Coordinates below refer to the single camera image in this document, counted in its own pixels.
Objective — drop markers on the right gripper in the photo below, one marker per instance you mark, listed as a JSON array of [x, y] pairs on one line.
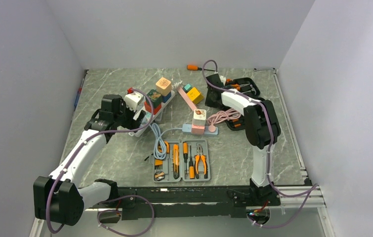
[[209, 103]]

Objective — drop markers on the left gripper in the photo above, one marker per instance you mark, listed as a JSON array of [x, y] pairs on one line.
[[129, 124]]

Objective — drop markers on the white power strip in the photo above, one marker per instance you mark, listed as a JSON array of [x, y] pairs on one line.
[[147, 104]]

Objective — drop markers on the black tool case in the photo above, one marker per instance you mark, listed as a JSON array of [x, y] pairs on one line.
[[248, 87]]

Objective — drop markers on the blue power strip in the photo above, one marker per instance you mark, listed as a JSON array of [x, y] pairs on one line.
[[186, 128]]

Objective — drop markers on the grey tool tray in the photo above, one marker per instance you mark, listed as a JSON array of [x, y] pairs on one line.
[[179, 161]]

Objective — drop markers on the pink power strip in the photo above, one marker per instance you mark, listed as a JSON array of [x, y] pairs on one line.
[[185, 97]]

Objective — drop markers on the clear screw box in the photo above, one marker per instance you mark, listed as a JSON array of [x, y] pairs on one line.
[[145, 116]]

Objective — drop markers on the pink cube plug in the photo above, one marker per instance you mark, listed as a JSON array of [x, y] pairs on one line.
[[197, 129]]

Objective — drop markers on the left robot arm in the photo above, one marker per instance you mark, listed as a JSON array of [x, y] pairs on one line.
[[58, 197]]

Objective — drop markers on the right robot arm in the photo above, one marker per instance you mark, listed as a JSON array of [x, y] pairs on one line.
[[262, 131]]

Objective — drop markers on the yellow cube plug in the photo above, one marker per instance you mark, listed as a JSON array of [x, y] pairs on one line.
[[195, 96]]

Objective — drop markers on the white cube plug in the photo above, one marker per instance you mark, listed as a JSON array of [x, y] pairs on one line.
[[199, 117]]

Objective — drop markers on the teal small plug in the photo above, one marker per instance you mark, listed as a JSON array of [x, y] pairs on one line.
[[187, 88]]

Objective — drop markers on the green cube plug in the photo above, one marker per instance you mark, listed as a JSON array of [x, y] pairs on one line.
[[156, 98]]

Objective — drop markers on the blue cube plug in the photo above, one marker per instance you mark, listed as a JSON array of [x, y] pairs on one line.
[[166, 97]]

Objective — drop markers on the beige cube plug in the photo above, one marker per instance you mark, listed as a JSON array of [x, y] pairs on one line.
[[163, 86]]

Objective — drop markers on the orange screwdriver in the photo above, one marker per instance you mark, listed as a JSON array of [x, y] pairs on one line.
[[196, 68]]

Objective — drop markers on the blue pen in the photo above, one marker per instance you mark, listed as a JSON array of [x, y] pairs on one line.
[[78, 94]]

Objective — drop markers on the orange pliers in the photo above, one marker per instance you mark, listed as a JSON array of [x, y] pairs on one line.
[[200, 163]]

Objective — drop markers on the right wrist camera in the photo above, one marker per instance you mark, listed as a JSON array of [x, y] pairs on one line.
[[228, 82]]

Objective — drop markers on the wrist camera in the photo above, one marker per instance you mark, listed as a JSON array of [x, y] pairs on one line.
[[228, 82], [133, 99]]

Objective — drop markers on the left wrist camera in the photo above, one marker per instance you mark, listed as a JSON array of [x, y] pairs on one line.
[[133, 99]]

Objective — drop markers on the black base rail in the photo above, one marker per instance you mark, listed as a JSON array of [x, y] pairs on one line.
[[192, 201]]

